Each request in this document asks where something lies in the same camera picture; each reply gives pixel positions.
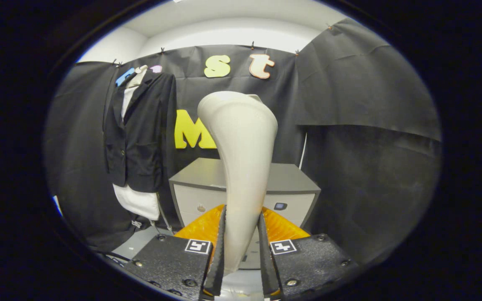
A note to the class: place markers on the white garment steamer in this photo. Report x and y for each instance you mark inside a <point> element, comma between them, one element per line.
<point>245,167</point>

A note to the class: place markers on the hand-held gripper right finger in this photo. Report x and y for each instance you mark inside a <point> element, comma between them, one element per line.
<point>266,267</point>

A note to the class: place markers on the grey cabinet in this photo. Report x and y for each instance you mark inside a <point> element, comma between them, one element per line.
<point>291,175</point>

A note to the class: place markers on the black suit jacket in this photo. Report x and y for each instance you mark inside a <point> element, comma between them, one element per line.
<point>144,142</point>

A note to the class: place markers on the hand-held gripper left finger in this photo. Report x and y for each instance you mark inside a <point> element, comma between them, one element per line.
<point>218,267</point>

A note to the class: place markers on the white shirt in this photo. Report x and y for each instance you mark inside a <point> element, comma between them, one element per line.
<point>138,202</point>

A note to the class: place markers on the black backdrop cloth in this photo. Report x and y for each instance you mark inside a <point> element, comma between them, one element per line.
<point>362,83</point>

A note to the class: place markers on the white garment hanger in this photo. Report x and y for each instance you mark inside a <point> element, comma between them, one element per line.
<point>137,77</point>

